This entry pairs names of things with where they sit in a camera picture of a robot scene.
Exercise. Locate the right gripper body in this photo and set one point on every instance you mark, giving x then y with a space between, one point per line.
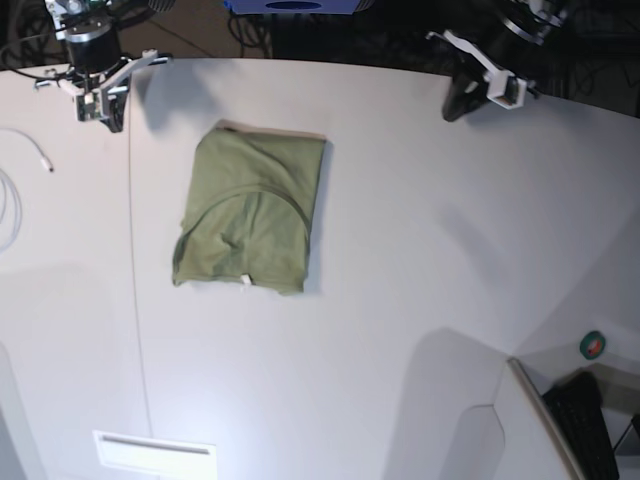
98 64

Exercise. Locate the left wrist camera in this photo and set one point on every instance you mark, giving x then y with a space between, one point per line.
506 90

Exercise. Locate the green tape roll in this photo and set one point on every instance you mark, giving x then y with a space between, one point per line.
592 345

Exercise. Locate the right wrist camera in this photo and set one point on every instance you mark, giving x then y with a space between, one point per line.
89 107

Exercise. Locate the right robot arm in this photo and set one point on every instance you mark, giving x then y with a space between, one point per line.
118 15

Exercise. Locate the grey laptop edge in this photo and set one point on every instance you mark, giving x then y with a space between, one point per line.
561 447

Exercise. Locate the green t-shirt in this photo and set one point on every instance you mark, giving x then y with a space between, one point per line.
249 209

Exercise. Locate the white table slot plate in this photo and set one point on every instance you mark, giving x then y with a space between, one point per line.
161 458

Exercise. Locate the black keyboard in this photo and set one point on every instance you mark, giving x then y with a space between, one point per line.
576 406

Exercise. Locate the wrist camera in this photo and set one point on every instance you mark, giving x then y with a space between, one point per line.
89 107
506 90

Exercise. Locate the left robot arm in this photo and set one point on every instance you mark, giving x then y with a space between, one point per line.
553 15

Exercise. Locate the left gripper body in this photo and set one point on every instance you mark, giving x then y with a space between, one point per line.
501 48

